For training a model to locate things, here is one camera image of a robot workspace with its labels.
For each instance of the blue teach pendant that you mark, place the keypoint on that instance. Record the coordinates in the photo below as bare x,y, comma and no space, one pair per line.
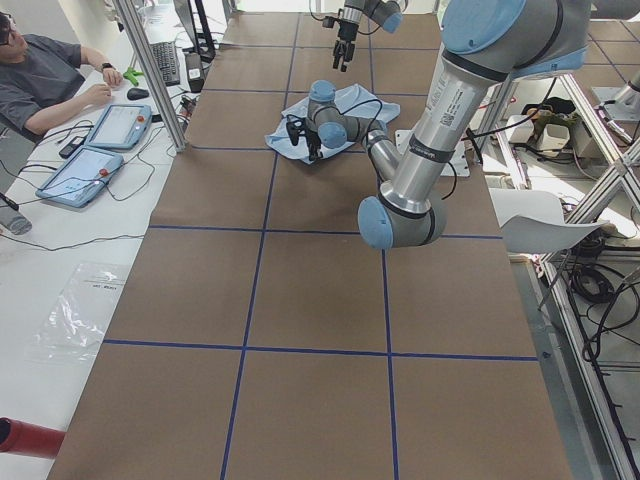
120,127
81,178

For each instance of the black computer mouse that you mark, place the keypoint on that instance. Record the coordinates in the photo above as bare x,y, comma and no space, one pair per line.
137,94

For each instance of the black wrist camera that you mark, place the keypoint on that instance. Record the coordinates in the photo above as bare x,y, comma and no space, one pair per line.
296,128
330,21

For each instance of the lower blue teach pendant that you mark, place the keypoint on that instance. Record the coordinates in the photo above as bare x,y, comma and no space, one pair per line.
81,178

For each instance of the clear plastic bag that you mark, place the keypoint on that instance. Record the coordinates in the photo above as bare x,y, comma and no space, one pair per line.
75,327

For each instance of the black keyboard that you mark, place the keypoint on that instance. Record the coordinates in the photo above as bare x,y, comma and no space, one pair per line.
165,56

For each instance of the red fire extinguisher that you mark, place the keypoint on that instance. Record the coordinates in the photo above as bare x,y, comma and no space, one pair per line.
27,439

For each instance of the white curved panel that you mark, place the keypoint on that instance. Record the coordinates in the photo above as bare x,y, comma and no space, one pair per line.
532,222

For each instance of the upper blue teach pendant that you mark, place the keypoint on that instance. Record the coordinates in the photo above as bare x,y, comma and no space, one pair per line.
120,127

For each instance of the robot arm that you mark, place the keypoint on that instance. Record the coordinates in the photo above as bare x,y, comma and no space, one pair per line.
385,14
483,44

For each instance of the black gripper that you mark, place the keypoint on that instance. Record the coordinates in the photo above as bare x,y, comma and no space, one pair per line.
345,33
312,140

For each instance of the seated person in grey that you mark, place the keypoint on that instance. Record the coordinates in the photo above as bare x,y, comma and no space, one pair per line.
47,82

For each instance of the light blue button-up shirt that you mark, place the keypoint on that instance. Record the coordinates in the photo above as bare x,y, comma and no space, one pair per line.
341,117

